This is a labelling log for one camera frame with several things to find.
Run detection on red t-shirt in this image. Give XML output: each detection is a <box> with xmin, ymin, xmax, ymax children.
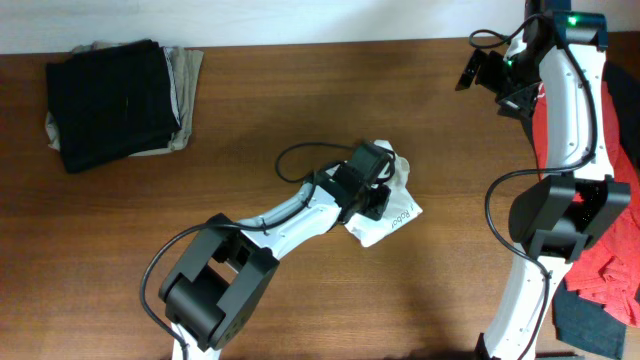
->
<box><xmin>529</xmin><ymin>79</ymin><xmax>640</xmax><ymax>327</ymax></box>

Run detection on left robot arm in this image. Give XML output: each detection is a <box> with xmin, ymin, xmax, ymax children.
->
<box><xmin>158</xmin><ymin>142</ymin><xmax>396</xmax><ymax>359</ymax></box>

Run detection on dark grey garment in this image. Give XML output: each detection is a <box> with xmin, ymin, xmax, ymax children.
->
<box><xmin>553</xmin><ymin>61</ymin><xmax>639</xmax><ymax>359</ymax></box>

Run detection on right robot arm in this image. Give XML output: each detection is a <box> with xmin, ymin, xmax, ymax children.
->
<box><xmin>456</xmin><ymin>0</ymin><xmax>631</xmax><ymax>360</ymax></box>

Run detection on folded beige garment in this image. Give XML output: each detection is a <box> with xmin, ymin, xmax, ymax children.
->
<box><xmin>45</xmin><ymin>41</ymin><xmax>204</xmax><ymax>157</ymax></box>

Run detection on white t-shirt with robot print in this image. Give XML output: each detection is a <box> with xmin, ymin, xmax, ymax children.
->
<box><xmin>345</xmin><ymin>155</ymin><xmax>423</xmax><ymax>247</ymax></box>

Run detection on folded black garment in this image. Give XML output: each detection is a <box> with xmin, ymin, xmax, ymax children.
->
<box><xmin>45</xmin><ymin>40</ymin><xmax>181</xmax><ymax>173</ymax></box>

